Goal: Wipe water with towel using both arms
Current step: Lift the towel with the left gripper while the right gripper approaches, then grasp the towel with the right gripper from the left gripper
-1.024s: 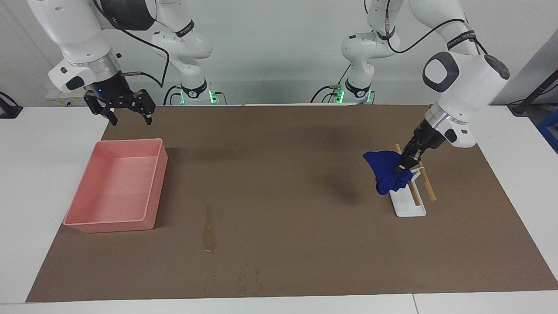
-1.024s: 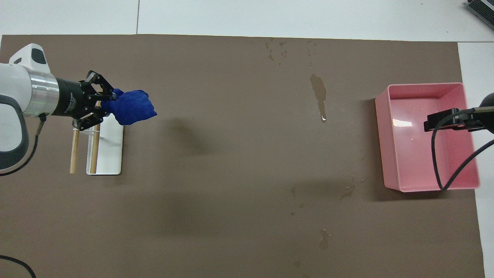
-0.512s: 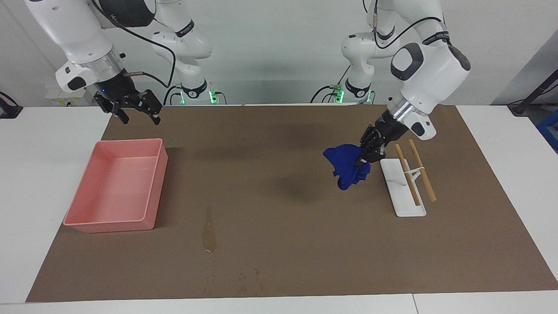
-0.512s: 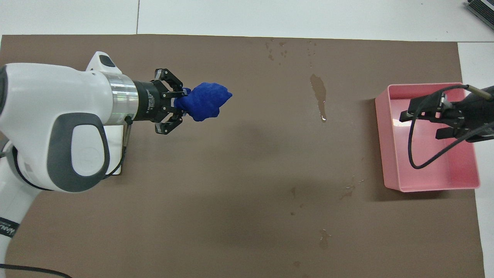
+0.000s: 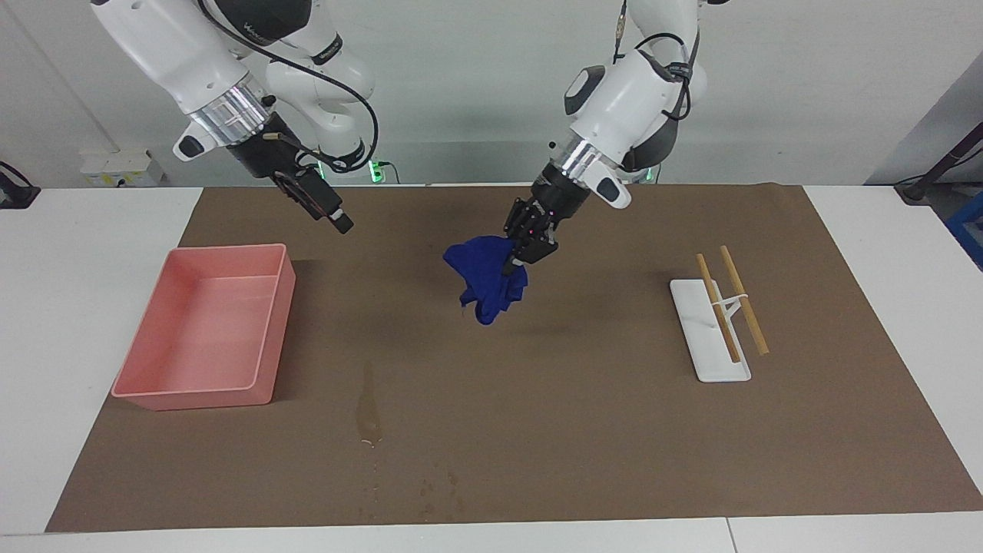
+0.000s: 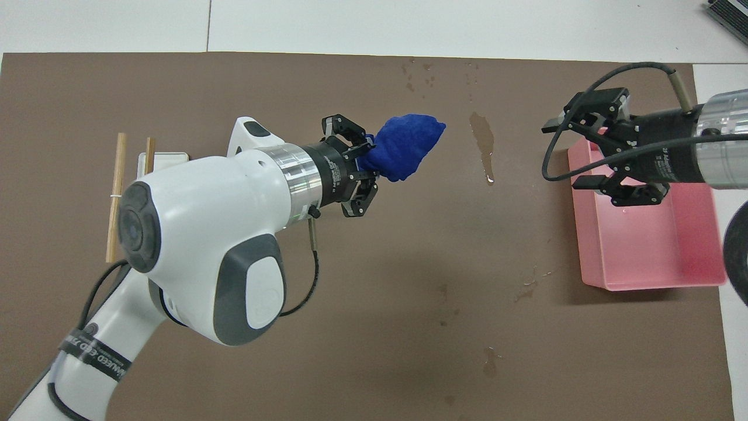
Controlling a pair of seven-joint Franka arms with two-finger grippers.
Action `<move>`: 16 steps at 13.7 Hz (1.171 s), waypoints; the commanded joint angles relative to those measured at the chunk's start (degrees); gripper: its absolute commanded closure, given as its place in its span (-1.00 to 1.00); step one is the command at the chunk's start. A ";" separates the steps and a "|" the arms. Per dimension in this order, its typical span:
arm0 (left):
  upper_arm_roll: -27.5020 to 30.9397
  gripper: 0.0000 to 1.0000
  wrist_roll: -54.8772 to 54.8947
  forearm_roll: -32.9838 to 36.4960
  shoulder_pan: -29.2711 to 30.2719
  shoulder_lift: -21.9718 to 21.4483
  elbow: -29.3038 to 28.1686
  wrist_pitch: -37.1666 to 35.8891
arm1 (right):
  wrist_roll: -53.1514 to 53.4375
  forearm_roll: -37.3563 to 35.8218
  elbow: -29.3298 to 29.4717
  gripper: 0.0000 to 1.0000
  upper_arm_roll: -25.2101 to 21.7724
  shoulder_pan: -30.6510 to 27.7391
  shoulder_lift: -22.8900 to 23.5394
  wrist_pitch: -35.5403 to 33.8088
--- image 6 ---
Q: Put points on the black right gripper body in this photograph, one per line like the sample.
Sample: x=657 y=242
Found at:
x=666 y=149

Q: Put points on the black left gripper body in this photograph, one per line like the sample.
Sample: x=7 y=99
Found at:
x=333 y=172

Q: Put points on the blue cloth towel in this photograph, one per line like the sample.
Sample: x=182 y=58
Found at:
x=403 y=146

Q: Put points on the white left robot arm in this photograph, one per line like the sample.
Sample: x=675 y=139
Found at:
x=198 y=234

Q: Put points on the spilled water puddle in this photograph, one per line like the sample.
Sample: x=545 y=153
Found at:
x=482 y=140

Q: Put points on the pink plastic bin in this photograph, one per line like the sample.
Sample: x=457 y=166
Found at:
x=648 y=245

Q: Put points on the brown table mat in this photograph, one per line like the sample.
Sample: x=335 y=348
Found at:
x=380 y=292

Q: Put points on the grey ribbed device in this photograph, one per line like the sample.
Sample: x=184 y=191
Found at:
x=730 y=14

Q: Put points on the wooden rack rod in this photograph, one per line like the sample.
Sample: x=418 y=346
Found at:
x=149 y=155
x=115 y=204

